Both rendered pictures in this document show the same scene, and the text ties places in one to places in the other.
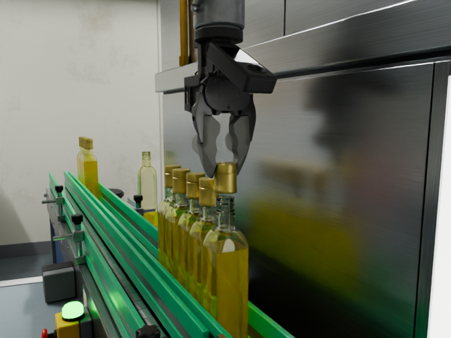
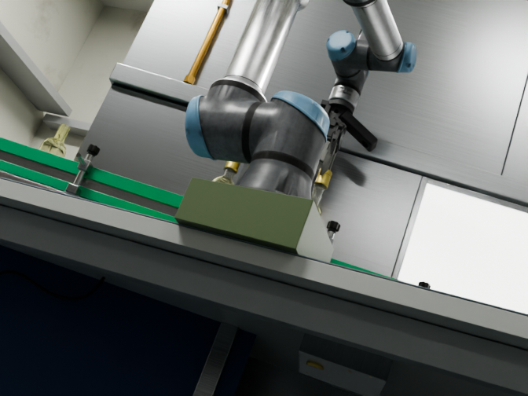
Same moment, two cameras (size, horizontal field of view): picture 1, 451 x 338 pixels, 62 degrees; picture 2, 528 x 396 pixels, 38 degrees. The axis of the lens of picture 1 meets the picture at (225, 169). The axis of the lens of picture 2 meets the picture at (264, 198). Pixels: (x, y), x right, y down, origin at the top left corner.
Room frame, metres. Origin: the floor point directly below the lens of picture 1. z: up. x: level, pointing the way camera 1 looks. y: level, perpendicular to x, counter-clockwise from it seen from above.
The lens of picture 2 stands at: (-0.46, 1.43, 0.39)
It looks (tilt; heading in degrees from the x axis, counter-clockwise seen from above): 21 degrees up; 310
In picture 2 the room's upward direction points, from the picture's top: 21 degrees clockwise
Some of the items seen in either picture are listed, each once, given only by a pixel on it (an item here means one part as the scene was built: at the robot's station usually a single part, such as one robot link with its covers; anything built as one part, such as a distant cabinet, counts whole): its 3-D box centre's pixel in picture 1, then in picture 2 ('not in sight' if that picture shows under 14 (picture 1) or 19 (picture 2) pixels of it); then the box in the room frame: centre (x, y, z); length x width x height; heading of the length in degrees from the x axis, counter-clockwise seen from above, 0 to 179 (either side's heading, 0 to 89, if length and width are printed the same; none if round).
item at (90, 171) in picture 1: (90, 170); not in sight; (1.64, 0.59, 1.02); 0.06 x 0.06 x 0.28; 29
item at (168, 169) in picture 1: (172, 176); (232, 163); (0.77, 0.11, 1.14); 0.04 x 0.04 x 0.04
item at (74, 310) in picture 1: (72, 310); not in sight; (0.78, 0.34, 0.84); 0.05 x 0.05 x 0.03
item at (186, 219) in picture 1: (196, 267); not in sight; (0.66, 0.05, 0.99); 0.06 x 0.06 x 0.21; 28
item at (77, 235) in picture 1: (68, 241); (80, 166); (0.94, 0.40, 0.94); 0.07 x 0.04 x 0.13; 119
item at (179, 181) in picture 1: (181, 180); not in sight; (0.71, 0.08, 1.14); 0.04 x 0.04 x 0.04
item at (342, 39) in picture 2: not in sight; (350, 53); (0.54, 0.10, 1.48); 0.11 x 0.11 x 0.08; 13
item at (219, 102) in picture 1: (216, 74); (331, 125); (0.58, 0.01, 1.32); 0.09 x 0.08 x 0.12; 28
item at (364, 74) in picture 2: not in sight; (351, 75); (0.58, 0.01, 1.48); 0.09 x 0.08 x 0.11; 103
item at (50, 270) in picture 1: (58, 282); not in sight; (1.02, 0.48, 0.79); 0.08 x 0.08 x 0.08; 29
